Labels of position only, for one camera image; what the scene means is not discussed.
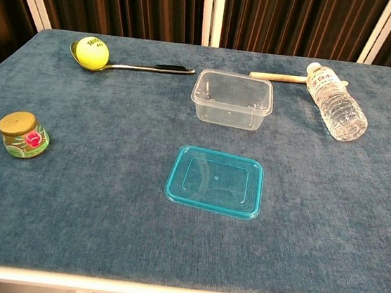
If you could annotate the blue translucent plastic lid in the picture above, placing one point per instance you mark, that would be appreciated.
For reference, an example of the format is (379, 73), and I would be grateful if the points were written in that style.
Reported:
(178, 173)

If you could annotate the clear plastic container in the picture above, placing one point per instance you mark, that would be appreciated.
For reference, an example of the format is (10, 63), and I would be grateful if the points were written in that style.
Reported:
(230, 117)

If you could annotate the painted floral jar gold lid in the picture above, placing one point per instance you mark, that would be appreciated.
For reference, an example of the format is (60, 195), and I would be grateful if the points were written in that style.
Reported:
(23, 137)

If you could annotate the wooden stick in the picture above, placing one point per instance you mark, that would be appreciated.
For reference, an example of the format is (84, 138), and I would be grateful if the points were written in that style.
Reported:
(277, 77)

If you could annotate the yellow tennis ball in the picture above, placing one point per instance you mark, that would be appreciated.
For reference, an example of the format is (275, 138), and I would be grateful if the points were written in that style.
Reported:
(92, 53)

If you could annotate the clear plastic water bottle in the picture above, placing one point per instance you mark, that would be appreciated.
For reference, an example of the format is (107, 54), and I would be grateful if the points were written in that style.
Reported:
(341, 106)

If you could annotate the brown curtain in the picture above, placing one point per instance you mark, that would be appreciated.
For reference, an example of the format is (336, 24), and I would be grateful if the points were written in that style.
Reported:
(127, 1)

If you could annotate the white upright frame post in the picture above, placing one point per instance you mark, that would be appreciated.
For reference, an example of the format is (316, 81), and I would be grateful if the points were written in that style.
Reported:
(213, 10)

